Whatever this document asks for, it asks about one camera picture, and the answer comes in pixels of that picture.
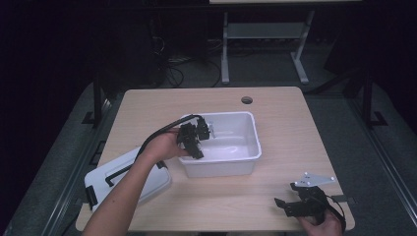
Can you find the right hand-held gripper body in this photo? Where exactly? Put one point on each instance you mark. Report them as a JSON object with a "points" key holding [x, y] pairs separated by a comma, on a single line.
{"points": [[311, 200]]}

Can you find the black metal stand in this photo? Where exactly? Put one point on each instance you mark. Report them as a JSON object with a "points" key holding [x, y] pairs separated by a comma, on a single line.
{"points": [[369, 98], [97, 98]]}

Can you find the person's left hand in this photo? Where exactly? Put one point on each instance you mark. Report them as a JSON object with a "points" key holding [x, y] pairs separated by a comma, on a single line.
{"points": [[162, 146]]}

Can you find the person's right hand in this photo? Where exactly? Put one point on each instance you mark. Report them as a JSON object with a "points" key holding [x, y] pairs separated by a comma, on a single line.
{"points": [[319, 227]]}

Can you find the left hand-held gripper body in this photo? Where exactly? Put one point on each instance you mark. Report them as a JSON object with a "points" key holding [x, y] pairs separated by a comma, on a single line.
{"points": [[189, 141]]}

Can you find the black tape strip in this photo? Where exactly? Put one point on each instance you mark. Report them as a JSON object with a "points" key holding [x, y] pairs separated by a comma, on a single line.
{"points": [[342, 199]]}

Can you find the white plastic storage box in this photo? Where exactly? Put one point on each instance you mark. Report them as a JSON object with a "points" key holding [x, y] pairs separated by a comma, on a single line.
{"points": [[229, 144]]}

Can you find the small pale object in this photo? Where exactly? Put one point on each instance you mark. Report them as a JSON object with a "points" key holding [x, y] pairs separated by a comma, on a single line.
{"points": [[212, 128]]}

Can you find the grey metal desk frame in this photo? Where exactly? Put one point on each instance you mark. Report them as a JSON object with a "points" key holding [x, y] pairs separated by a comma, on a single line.
{"points": [[262, 31]]}

